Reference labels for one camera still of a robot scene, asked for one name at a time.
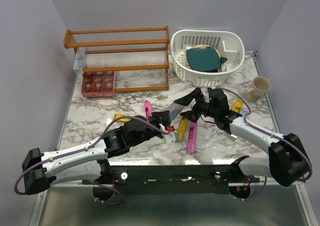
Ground pink toothpaste box centre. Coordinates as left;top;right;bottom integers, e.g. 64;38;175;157
187;122;198;153

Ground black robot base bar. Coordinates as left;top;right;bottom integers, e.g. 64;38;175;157
92;163;259;201

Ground teal square plate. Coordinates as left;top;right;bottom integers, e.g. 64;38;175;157
186;46;222;72

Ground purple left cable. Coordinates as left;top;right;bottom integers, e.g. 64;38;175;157
13;116;176;206

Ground red 3D toothpaste box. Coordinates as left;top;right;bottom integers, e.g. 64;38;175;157
81;72;94;97
92;71;104;97
102;71;115;97

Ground silver toothpaste box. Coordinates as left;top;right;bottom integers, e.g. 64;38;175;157
73;47;88;74
167;103;185;122

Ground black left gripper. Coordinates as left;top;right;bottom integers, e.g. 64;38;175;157
129;111;172;148

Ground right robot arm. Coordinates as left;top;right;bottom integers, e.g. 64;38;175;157
174;87;313;187

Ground orange wooden three-tier shelf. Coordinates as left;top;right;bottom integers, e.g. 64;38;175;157
63;26;170;92

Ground beige ceramic mug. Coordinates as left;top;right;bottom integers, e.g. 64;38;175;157
244;76;272;102

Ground beige round plate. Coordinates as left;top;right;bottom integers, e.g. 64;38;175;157
190;44;221;59

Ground yellow toothpaste box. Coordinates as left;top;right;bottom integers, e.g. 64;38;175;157
113;114;130;123
232;100;244;113
177;117;189;141

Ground white plastic basket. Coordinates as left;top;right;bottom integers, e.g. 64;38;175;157
170;29;245;87

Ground pink toothpaste box left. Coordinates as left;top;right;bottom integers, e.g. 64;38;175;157
144;101;153;121

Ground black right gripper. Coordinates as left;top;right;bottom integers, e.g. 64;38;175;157
174;87;219;123

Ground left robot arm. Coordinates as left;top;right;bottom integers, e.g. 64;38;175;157
14;110;171;195

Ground pink toothpaste box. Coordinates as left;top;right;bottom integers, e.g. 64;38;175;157
144;101;153;121
187;122;198;153

